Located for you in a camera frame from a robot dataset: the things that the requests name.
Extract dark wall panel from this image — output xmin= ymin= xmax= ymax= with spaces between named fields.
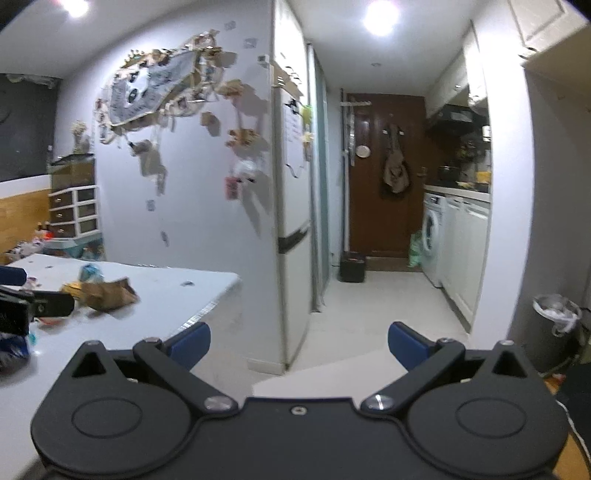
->
xmin=0 ymin=74 xmax=58 ymax=183

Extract dark blue snack packet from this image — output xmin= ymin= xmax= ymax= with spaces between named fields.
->
xmin=0 ymin=333 xmax=40 ymax=370

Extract frosted glass sliding door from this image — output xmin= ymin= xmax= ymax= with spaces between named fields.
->
xmin=307 ymin=44 xmax=331 ymax=312

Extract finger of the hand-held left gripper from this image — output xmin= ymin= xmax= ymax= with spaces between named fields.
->
xmin=0 ymin=265 xmax=27 ymax=287
xmin=0 ymin=286 xmax=75 ymax=319

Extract glass fish tank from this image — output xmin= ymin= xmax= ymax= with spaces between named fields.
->
xmin=48 ymin=154 xmax=97 ymax=190

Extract white plastic wall bag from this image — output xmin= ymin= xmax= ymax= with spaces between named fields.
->
xmin=233 ymin=157 xmax=258 ymax=183

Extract white paper sheet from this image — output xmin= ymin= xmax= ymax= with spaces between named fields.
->
xmin=283 ymin=97 xmax=308 ymax=178

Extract brown entrance door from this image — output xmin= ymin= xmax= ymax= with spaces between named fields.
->
xmin=346 ymin=92 xmax=428 ymax=259

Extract white wall cabinet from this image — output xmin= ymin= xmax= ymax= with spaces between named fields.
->
xmin=508 ymin=0 xmax=591 ymax=58

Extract green plastic bag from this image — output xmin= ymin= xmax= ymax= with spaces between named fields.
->
xmin=407 ymin=230 xmax=424 ymax=268

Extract white upper kitchen cabinets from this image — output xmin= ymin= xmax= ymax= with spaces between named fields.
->
xmin=425 ymin=25 xmax=488 ymax=118

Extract round ceiling light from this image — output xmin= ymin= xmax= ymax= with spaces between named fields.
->
xmin=362 ymin=0 xmax=400 ymax=35
xmin=55 ymin=0 xmax=90 ymax=19

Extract panda wall hanging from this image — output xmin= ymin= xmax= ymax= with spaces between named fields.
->
xmin=95 ymin=30 xmax=241 ymax=139

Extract white kitchen base cabinets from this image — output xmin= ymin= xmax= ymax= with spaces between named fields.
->
xmin=441 ymin=191 xmax=491 ymax=330

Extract white drawer cabinet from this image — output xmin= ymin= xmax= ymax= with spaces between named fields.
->
xmin=47 ymin=185 xmax=102 ymax=241

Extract dried flower bouquet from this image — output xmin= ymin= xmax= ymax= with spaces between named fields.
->
xmin=71 ymin=121 xmax=92 ymax=154

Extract wooden wall ornament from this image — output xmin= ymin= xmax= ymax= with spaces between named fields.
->
xmin=227 ymin=128 xmax=259 ymax=147

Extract white refrigerator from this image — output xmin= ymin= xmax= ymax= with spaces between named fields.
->
xmin=272 ymin=0 xmax=312 ymax=370

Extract grey trash can white liner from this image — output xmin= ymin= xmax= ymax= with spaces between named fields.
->
xmin=524 ymin=294 xmax=583 ymax=374

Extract white washing machine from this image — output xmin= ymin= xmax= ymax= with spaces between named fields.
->
xmin=422 ymin=191 xmax=448 ymax=287

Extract brown paper bag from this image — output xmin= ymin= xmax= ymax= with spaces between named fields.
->
xmin=79 ymin=277 xmax=140 ymax=313

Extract black floor box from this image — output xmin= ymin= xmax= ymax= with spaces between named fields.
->
xmin=338 ymin=253 xmax=368 ymax=283

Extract black range hood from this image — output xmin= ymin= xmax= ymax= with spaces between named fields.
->
xmin=429 ymin=104 xmax=490 ymax=134

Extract teal storage box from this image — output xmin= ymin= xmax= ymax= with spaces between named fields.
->
xmin=39 ymin=237 xmax=105 ymax=261

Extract beige hanging bag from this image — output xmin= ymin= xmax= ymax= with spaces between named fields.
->
xmin=379 ymin=124 xmax=411 ymax=197

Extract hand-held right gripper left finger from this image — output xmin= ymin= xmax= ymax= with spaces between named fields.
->
xmin=60 ymin=322 xmax=239 ymax=415

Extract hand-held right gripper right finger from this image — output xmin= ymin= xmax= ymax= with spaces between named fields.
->
xmin=360 ymin=322 xmax=540 ymax=415

